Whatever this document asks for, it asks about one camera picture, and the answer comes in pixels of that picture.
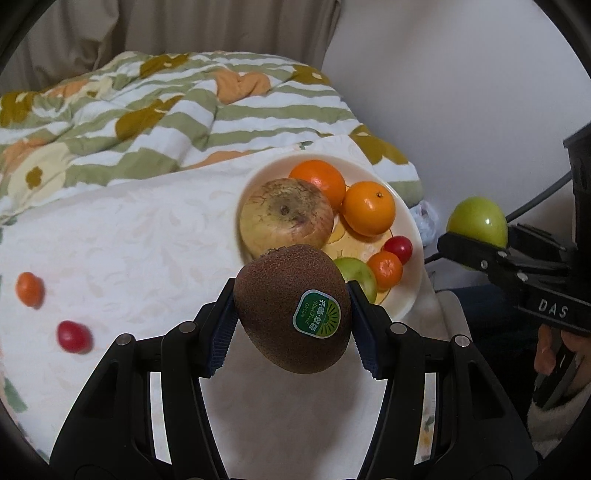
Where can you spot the cream round plate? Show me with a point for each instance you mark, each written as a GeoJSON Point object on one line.
{"type": "Point", "coordinates": [408, 286]}

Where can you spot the large orange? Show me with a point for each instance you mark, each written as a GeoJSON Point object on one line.
{"type": "Point", "coordinates": [369, 207]}
{"type": "Point", "coordinates": [318, 180]}

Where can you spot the green jujube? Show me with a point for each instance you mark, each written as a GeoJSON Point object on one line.
{"type": "Point", "coordinates": [358, 277]}
{"type": "Point", "coordinates": [478, 221]}

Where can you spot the brown kiwi with green sticker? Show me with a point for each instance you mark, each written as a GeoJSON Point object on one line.
{"type": "Point", "coordinates": [277, 314]}

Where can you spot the beige curtain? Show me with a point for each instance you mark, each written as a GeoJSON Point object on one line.
{"type": "Point", "coordinates": [207, 27]}

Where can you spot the clear plastic bag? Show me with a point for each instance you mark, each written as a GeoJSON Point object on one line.
{"type": "Point", "coordinates": [425, 221]}

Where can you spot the floral striped blanket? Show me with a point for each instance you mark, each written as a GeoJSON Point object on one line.
{"type": "Point", "coordinates": [258, 120]}

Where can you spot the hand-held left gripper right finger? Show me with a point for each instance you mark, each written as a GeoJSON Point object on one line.
{"type": "Point", "coordinates": [364, 332]}

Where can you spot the red cherry tomato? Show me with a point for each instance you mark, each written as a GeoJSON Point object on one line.
{"type": "Point", "coordinates": [73, 337]}
{"type": "Point", "coordinates": [399, 249]}

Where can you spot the yellow apple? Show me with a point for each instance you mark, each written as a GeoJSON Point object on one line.
{"type": "Point", "coordinates": [286, 217]}

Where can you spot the person's right hand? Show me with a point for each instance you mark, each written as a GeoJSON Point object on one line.
{"type": "Point", "coordinates": [545, 355]}

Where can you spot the orange cherry tomato on cloth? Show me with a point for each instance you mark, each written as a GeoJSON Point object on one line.
{"type": "Point", "coordinates": [30, 288]}

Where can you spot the white embossed cloth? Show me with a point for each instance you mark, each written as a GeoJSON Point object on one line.
{"type": "Point", "coordinates": [138, 258]}

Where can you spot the small orange tomato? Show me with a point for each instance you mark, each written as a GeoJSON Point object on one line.
{"type": "Point", "coordinates": [385, 270]}

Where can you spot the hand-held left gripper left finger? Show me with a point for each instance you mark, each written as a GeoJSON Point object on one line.
{"type": "Point", "coordinates": [224, 323]}

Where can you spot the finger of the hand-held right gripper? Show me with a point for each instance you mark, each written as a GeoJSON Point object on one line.
{"type": "Point", "coordinates": [540, 240]}
{"type": "Point", "coordinates": [466, 251]}

